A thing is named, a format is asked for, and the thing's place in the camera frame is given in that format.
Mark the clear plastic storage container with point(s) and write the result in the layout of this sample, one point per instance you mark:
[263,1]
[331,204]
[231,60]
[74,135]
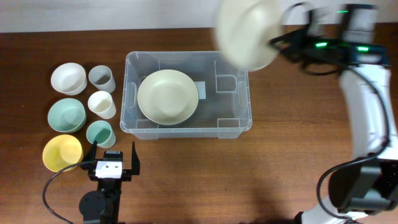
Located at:
[224,114]

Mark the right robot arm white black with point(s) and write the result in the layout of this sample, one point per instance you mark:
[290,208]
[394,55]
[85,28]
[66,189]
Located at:
[363,186]

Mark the mint green small bowl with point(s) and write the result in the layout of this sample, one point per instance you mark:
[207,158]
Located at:
[67,116]

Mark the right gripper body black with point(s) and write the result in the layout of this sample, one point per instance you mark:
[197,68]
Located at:
[311,49]

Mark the white small bowl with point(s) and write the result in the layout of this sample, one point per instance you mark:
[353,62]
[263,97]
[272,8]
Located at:
[69,79]

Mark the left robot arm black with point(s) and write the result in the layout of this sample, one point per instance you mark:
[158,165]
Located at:
[102,205]

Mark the cream plastic cup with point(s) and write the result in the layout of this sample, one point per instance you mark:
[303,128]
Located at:
[101,103]

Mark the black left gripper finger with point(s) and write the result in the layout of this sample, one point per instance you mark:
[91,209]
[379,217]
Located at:
[135,162]
[91,153]

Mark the yellow small bowl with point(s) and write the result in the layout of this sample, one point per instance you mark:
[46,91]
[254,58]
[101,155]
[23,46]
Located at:
[62,151]

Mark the mint green plastic cup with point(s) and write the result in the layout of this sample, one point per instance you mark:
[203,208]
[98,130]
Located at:
[102,132]

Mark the large cream bowl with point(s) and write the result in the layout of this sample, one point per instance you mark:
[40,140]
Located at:
[168,97]
[243,29]

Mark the grey plastic cup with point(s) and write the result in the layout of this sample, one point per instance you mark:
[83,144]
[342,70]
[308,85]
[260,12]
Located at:
[102,78]

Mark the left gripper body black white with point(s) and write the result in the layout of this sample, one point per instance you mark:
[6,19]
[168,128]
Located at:
[126,175]

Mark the white label in container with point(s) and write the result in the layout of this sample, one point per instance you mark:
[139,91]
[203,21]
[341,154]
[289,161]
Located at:
[201,87]

